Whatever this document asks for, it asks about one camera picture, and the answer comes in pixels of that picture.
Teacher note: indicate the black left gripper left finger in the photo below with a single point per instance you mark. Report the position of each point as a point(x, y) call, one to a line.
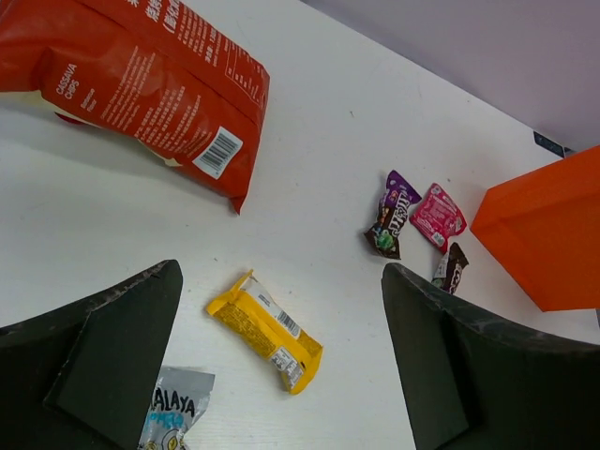
point(82, 376)

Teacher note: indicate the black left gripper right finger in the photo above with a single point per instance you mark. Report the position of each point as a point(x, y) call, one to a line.
point(472, 379)

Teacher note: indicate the silver blue snack packet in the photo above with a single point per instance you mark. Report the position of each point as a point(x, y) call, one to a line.
point(180, 398)

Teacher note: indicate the brown small candy packet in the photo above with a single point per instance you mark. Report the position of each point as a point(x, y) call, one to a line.
point(449, 271)

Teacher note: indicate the pink candy packet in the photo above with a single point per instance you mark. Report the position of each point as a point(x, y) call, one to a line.
point(438, 218)

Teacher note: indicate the purple M&M packet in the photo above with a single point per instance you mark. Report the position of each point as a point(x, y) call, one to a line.
point(393, 213)

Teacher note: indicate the yellow candy packet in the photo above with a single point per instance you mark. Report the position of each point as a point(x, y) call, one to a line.
point(252, 313)

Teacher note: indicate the red cassava chips bag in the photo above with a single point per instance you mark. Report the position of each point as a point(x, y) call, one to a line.
point(154, 71)

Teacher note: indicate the orange paper bag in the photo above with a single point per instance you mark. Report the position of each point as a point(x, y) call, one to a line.
point(543, 229)

